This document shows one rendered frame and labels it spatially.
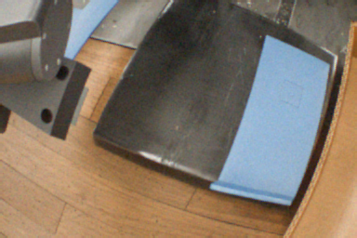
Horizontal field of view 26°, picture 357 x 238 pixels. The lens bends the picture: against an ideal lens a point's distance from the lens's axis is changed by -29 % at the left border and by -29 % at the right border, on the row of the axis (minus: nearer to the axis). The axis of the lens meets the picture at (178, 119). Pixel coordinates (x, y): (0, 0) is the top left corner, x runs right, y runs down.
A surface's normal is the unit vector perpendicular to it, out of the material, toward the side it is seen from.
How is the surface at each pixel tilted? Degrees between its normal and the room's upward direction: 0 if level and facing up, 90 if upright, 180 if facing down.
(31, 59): 67
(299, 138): 0
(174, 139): 0
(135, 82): 0
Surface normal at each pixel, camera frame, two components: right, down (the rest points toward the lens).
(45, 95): -0.21, -0.10
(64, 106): 0.90, 0.38
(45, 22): 0.98, 0.04
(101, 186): -0.04, -0.47
